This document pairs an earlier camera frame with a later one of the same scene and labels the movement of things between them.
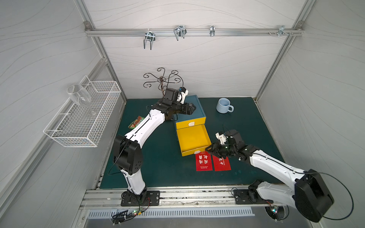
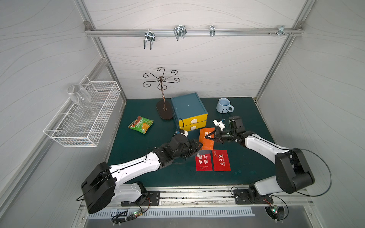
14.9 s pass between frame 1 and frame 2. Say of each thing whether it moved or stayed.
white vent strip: stayed
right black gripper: moved
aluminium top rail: stayed
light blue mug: stayed
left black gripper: moved
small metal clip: stayed
